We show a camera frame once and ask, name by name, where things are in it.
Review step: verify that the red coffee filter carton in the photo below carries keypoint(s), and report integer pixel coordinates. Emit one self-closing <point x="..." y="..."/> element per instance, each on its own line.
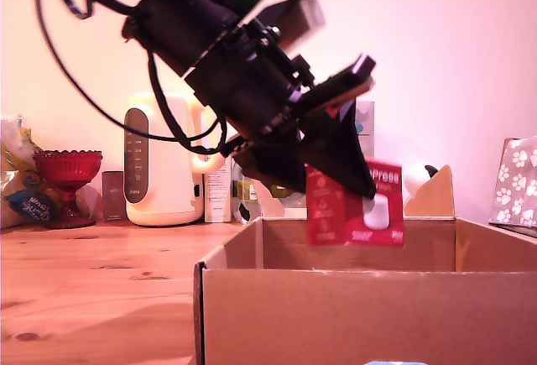
<point x="377" y="230"/>

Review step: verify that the pale dotted tissue box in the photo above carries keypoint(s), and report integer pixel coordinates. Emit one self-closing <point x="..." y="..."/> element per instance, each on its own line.
<point x="366" y="130"/>

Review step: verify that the white printed paper carton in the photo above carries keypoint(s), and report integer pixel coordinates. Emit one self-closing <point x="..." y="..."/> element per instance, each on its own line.
<point x="216" y="197"/>

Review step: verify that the dark brown small box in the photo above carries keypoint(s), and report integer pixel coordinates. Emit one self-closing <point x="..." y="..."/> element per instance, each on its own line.
<point x="113" y="197"/>

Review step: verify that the open cardboard box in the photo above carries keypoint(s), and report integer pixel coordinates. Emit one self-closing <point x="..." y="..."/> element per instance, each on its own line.
<point x="335" y="319"/>

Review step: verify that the cream electric kettle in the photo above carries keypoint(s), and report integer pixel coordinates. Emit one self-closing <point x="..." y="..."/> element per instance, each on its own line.
<point x="168" y="197"/>

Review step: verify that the red glass footed bowl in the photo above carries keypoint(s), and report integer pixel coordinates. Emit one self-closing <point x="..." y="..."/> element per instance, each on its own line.
<point x="67" y="168"/>

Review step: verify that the yellow blue snack bag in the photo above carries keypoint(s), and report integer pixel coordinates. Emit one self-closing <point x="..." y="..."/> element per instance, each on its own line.
<point x="21" y="197"/>

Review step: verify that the small white round camera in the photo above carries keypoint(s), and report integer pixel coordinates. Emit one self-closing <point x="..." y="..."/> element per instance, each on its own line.
<point x="415" y="180"/>

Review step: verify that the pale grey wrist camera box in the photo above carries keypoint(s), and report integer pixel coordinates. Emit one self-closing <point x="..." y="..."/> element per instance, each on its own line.
<point x="308" y="8"/>

